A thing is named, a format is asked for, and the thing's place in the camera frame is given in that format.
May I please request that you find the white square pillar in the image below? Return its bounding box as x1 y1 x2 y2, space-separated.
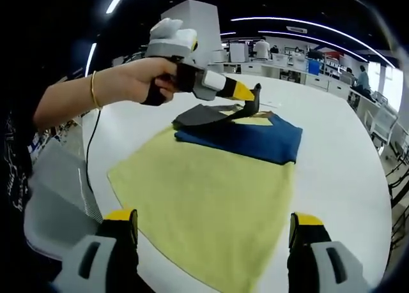
159 0 222 73
382 63 403 112

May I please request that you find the yellow blue grey garment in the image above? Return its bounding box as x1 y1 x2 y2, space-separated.
107 83 304 293

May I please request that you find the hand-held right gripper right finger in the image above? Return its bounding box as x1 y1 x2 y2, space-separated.
286 212 365 293

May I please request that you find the white appliance box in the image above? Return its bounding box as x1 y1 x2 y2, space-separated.
229 43 247 63

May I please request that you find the person's left hand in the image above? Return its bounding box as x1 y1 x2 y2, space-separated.
95 56 178 109

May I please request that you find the white counter row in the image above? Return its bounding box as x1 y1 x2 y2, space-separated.
207 58 352 99

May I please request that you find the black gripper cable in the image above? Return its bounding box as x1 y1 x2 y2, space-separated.
83 107 105 223

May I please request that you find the ceiling light strip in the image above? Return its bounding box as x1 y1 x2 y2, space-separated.
105 0 132 14
85 43 98 77
230 15 370 63

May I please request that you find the grey mesh chair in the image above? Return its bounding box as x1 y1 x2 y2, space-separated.
24 141 105 265

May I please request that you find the white office chair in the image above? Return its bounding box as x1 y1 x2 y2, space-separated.
364 103 400 150

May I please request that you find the person's black printed shirt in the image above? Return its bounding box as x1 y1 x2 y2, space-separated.
0 109 42 217

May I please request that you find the black metal stand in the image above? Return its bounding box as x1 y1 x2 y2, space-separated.
386 158 409 211

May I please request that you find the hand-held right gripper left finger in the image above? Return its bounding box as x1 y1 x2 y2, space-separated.
52 209 143 293

